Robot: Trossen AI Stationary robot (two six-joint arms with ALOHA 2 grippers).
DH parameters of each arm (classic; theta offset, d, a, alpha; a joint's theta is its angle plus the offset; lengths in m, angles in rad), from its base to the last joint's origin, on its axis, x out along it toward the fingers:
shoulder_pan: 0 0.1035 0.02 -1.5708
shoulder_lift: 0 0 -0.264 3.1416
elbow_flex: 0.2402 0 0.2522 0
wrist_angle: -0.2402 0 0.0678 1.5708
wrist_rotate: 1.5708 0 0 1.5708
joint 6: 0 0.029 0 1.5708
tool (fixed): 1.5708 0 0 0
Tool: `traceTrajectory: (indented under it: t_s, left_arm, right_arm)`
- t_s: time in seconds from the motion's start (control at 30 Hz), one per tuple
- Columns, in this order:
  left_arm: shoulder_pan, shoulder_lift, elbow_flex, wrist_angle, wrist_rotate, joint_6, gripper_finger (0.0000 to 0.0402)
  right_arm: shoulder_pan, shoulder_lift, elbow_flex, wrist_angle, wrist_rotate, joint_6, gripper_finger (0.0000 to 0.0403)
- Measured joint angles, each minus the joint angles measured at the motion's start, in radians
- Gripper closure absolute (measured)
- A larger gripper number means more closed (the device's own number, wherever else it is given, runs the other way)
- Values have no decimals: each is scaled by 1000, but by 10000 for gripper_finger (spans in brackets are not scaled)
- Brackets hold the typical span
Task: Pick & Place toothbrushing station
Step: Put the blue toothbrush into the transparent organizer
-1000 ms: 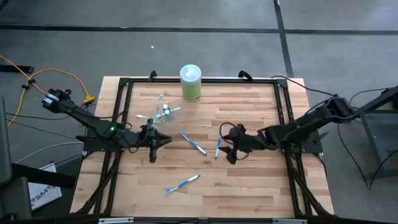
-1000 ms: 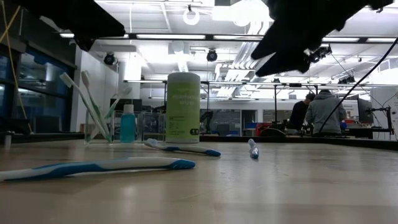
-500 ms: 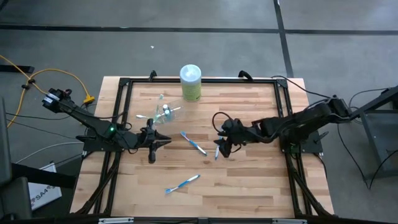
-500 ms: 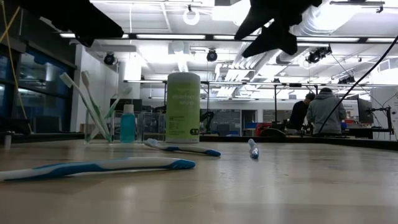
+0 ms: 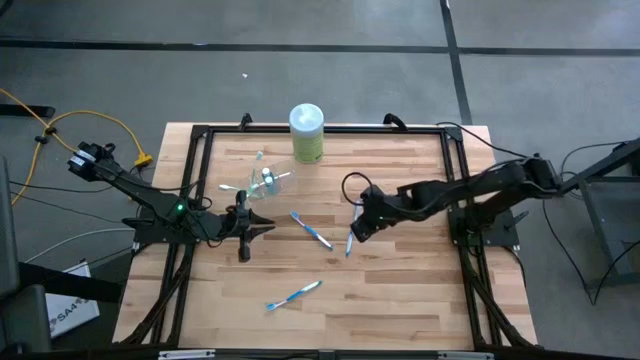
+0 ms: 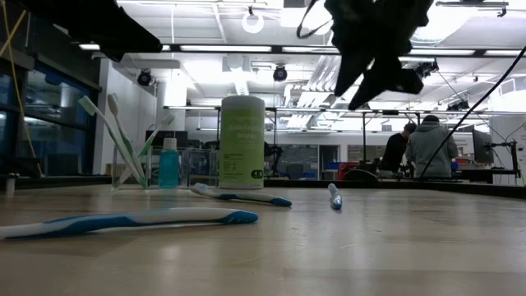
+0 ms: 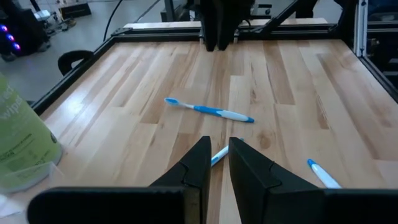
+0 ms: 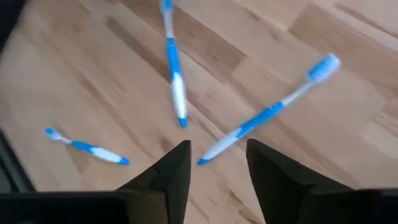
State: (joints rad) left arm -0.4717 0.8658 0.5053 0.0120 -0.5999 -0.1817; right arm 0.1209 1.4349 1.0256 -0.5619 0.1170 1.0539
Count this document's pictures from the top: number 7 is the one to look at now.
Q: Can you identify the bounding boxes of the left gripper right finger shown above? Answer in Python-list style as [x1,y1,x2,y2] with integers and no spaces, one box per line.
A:
[229,137,398,224]

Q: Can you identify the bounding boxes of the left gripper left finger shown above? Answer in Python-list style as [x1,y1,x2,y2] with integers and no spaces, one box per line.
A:
[27,136,212,224]

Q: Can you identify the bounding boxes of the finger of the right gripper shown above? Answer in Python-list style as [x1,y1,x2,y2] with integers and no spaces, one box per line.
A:
[218,11,240,51]
[201,11,218,52]

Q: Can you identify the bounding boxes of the blue white toothbrush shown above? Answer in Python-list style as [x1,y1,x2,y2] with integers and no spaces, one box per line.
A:
[164,97,255,124]
[307,158,343,190]
[210,138,245,167]

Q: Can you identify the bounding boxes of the black box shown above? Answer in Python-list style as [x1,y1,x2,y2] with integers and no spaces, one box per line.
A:
[58,2,93,20]

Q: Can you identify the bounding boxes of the clear acrylic organizer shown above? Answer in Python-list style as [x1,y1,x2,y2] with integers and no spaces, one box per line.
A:
[0,160,65,218]

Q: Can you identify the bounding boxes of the green white wipes canister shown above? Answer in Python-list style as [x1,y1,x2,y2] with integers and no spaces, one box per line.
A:
[0,73,63,194]

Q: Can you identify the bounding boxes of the small white box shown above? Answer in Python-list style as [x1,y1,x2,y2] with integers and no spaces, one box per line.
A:
[33,9,51,22]

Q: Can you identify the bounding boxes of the black machine purple lights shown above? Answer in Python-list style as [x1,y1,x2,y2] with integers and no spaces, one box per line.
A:
[0,0,50,62]

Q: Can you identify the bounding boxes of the black aluminium table frame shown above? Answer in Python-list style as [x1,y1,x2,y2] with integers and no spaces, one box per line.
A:
[30,0,398,116]

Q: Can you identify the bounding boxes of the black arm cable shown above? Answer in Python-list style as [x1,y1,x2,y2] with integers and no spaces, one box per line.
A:
[102,0,125,42]

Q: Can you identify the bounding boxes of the silver aluminium post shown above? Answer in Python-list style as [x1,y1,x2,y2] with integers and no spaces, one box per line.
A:
[353,0,368,58]

